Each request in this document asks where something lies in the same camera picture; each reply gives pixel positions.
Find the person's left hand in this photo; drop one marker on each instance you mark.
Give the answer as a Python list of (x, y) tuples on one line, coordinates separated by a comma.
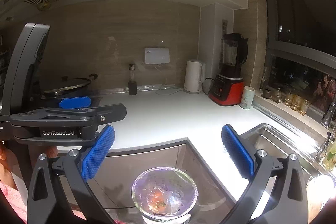
[(10, 172)]

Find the wine glass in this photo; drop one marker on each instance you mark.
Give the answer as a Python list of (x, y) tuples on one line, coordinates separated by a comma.
[(264, 77)]

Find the glass teapot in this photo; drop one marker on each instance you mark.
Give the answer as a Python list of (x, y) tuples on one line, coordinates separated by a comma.
[(276, 96)]

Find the white ceramic cup with flowers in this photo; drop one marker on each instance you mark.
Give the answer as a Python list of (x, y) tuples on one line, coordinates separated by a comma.
[(247, 97)]

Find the stainless steel sink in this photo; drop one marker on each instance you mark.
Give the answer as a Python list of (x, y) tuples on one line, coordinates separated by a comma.
[(278, 144)]

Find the glass sauce bottle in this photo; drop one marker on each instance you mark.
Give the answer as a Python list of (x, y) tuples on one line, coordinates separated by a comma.
[(132, 85)]

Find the trash bin with purple bag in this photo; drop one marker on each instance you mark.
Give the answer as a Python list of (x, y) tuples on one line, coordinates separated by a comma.
[(164, 193)]

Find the grey kitchen cabinet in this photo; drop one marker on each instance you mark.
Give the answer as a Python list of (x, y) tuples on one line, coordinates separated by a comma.
[(112, 183)]

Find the chrome kitchen faucet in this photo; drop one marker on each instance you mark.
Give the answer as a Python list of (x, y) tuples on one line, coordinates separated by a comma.
[(326, 122)]

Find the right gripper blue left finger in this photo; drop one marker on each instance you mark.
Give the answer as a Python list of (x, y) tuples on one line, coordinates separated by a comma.
[(94, 156)]

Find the white electric kettle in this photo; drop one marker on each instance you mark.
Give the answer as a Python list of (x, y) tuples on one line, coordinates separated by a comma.
[(195, 76)]

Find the white wall socket cover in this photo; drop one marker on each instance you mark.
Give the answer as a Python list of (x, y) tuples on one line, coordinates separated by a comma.
[(157, 56)]

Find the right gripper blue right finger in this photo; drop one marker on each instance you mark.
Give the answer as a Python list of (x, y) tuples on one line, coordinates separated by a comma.
[(240, 155)]

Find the red black blender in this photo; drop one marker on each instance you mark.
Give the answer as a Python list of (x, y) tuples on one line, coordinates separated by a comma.
[(228, 85)]

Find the amber glass cup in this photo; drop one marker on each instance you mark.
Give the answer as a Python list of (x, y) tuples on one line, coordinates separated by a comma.
[(296, 102), (304, 107), (288, 98)]

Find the black wok with lid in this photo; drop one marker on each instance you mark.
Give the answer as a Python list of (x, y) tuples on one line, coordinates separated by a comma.
[(66, 85)]

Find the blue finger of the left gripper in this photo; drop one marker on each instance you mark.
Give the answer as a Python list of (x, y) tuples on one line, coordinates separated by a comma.
[(75, 103), (108, 114)]

